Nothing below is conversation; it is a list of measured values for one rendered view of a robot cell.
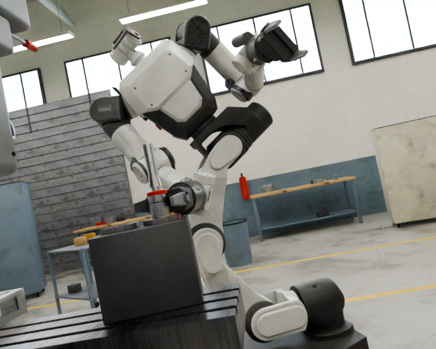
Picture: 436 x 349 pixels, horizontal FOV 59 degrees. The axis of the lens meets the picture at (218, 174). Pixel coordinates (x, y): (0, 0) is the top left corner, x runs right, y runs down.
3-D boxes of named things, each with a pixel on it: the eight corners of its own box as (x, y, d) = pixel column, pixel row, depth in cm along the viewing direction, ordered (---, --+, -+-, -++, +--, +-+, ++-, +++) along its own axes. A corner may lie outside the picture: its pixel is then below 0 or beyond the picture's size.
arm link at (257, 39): (284, 73, 106) (266, 76, 117) (306, 46, 107) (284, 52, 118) (253, 39, 101) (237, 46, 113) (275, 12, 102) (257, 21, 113)
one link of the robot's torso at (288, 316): (290, 316, 154) (283, 284, 155) (311, 332, 135) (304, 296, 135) (241, 330, 150) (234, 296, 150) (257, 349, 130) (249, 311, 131)
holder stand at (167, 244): (115, 308, 95) (100, 228, 95) (203, 289, 96) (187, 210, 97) (103, 325, 83) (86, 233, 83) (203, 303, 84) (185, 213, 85)
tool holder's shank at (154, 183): (147, 192, 91) (138, 146, 91) (160, 190, 93) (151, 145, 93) (152, 191, 88) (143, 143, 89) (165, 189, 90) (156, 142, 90)
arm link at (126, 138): (144, 194, 132) (107, 148, 138) (174, 175, 138) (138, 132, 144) (145, 177, 122) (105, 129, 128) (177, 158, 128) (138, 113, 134)
